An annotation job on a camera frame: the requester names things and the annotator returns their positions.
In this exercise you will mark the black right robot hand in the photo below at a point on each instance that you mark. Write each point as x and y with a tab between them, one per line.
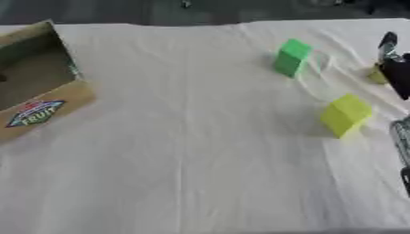
397	73

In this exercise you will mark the small yellow-green block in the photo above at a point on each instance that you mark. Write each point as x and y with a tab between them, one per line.
377	76

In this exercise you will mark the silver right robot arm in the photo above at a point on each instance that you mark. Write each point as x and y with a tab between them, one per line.
402	146

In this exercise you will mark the tan cardboard box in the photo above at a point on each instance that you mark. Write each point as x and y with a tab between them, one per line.
64	99

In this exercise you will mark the yellow-green cube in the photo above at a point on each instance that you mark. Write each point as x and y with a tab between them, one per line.
346	115

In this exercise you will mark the green block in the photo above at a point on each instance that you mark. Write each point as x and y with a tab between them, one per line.
291	58

